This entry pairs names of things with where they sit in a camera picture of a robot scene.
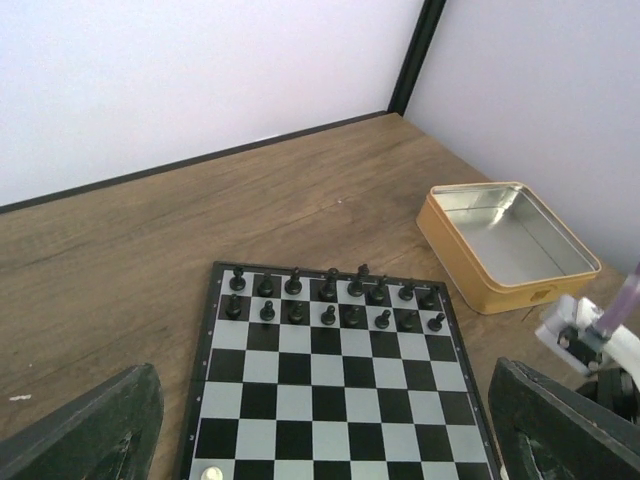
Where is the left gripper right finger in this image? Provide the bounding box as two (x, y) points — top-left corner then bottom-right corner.
(488, 357), (639, 479)

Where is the black and white chessboard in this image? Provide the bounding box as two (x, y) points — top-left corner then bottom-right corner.
(174, 261), (500, 479)

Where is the black enclosure frame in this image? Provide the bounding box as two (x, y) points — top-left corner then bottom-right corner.
(1, 1), (444, 213)

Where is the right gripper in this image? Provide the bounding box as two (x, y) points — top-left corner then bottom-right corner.
(576, 367), (639, 425)

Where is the white chess pawn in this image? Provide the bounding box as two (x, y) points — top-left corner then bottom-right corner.
(200, 466), (224, 480)

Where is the gold tin box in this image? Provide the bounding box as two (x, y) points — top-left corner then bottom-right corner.
(416, 182), (602, 315)

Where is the black chess pieces row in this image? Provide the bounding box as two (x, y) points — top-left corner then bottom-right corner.
(212, 263), (450, 336)

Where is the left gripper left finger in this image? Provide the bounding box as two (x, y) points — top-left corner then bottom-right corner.
(1, 363), (164, 479)

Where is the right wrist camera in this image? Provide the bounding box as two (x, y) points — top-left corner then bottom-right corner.
(535, 295), (639, 385)

